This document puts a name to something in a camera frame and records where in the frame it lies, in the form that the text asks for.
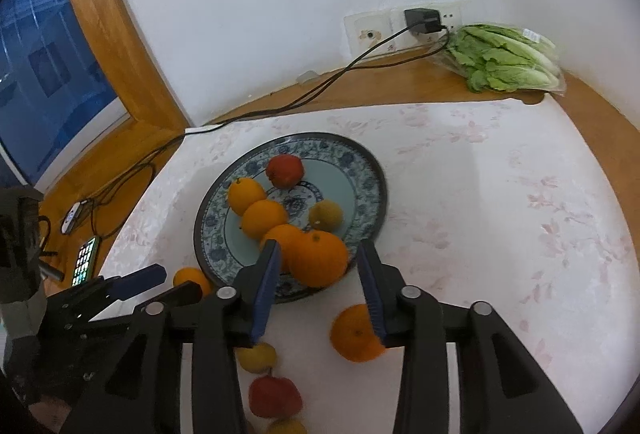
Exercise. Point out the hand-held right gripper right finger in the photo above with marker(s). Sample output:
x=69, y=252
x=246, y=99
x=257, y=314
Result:
x=372, y=294

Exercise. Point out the smartphone with lit screen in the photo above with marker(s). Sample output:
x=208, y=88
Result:
x=85, y=261

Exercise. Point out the wooden window frame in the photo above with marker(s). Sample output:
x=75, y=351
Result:
x=100, y=38

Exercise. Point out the bagged green romaine lettuce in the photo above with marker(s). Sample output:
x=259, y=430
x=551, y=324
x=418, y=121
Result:
x=505, y=58

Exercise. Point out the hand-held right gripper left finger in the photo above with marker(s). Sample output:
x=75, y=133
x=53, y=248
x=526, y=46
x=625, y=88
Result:
x=265, y=294

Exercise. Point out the window pane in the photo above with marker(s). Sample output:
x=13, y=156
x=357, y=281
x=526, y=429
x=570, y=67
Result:
x=50, y=63

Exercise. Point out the white wall power socket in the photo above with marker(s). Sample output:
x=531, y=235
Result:
x=457, y=16

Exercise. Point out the white floral tablecloth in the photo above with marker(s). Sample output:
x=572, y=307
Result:
x=500, y=214

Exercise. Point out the small yellow-green pear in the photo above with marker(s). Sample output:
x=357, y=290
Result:
x=256, y=356
x=286, y=426
x=325, y=215

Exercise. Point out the blue patterned ceramic plate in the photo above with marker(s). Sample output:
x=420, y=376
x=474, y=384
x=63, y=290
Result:
x=345, y=174

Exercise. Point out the black power adapter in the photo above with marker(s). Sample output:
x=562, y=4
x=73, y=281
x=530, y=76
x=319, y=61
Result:
x=422, y=19

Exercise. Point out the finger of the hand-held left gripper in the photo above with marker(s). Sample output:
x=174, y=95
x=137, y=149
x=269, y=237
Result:
x=182, y=293
x=140, y=279

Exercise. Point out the small white device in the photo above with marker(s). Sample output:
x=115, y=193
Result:
x=74, y=216

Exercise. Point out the small white plastic piece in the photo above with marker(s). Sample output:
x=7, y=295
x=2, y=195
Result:
x=308, y=76

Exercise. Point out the red apple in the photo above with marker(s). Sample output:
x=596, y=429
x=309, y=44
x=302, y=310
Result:
x=284, y=171
x=274, y=396

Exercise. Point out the white wall socket round port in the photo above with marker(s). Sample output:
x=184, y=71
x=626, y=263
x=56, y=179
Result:
x=367, y=36

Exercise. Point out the orange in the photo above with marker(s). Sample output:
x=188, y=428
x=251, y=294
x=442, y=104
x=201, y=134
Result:
x=192, y=276
x=317, y=259
x=285, y=234
x=246, y=195
x=350, y=334
x=264, y=217

